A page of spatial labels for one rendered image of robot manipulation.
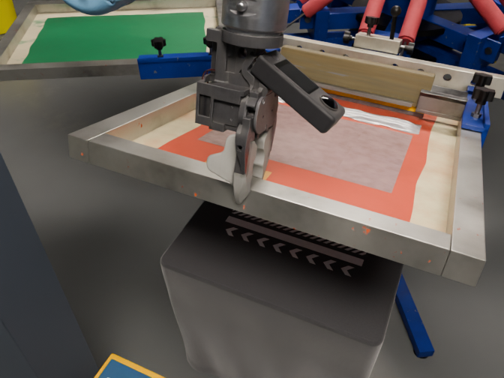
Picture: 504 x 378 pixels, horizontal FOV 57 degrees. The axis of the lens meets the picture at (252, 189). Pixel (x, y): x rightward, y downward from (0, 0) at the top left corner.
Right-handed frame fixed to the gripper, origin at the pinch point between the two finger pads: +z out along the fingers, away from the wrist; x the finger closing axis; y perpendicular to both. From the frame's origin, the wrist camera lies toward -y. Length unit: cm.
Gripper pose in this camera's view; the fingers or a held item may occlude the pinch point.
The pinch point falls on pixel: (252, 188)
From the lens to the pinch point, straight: 62.1
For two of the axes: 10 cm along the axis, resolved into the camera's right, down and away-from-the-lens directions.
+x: -4.0, 3.9, -8.3
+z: -1.0, 8.8, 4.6
